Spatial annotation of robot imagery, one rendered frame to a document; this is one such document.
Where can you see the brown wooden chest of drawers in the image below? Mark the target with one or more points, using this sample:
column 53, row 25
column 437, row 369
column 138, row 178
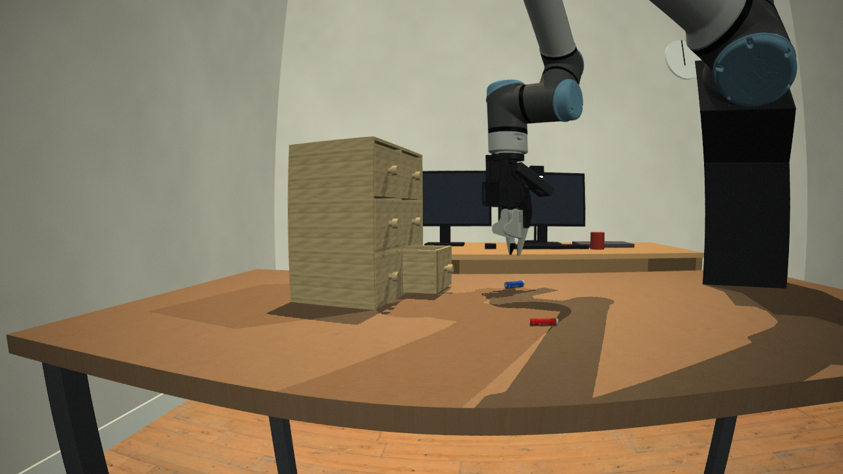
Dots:
column 331, row 221

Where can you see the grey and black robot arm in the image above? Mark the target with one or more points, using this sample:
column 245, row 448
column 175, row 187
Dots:
column 749, row 61

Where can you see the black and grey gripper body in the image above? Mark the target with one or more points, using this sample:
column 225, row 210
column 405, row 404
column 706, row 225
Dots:
column 500, row 193

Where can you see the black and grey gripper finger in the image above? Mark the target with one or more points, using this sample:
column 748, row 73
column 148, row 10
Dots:
column 497, row 228
column 519, row 223

